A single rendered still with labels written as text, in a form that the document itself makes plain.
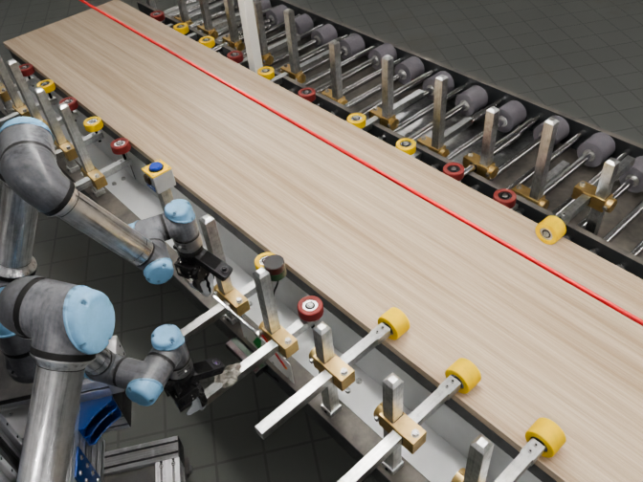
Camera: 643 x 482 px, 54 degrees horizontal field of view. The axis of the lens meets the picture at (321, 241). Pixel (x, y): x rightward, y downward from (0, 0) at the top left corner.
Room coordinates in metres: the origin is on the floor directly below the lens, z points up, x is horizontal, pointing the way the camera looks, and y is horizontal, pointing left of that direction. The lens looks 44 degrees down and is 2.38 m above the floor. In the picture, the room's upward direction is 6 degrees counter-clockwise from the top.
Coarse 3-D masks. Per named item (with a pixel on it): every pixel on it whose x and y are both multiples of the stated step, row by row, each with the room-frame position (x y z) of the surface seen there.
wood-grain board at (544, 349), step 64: (64, 64) 3.03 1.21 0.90; (128, 64) 2.96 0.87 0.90; (128, 128) 2.37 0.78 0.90; (192, 128) 2.31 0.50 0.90; (256, 128) 2.26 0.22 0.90; (320, 128) 2.21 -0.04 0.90; (192, 192) 1.89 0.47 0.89; (256, 192) 1.83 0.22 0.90; (320, 192) 1.79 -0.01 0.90; (384, 192) 1.75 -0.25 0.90; (448, 192) 1.71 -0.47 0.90; (320, 256) 1.46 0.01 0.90; (384, 256) 1.43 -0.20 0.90; (448, 256) 1.40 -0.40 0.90; (512, 256) 1.37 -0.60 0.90; (576, 256) 1.34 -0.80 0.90; (448, 320) 1.14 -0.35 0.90; (512, 320) 1.11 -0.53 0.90; (576, 320) 1.09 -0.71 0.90; (512, 384) 0.90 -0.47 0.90; (576, 384) 0.88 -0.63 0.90; (640, 384) 0.86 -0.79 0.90; (576, 448) 0.71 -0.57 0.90; (640, 448) 0.69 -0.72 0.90
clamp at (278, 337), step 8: (264, 328) 1.21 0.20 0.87; (280, 328) 1.20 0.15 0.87; (264, 336) 1.20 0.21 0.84; (272, 336) 1.18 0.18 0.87; (280, 336) 1.17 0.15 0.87; (288, 336) 1.17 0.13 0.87; (280, 344) 1.14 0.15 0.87; (288, 344) 1.14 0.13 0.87; (296, 344) 1.15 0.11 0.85; (280, 352) 1.14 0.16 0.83; (288, 352) 1.13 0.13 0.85
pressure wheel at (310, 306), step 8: (304, 296) 1.29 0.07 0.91; (312, 296) 1.28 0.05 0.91; (304, 304) 1.26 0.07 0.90; (312, 304) 1.25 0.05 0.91; (320, 304) 1.25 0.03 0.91; (304, 312) 1.22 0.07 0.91; (312, 312) 1.22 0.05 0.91; (320, 312) 1.22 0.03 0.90; (304, 320) 1.22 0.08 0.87; (312, 320) 1.21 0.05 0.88; (312, 328) 1.25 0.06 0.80
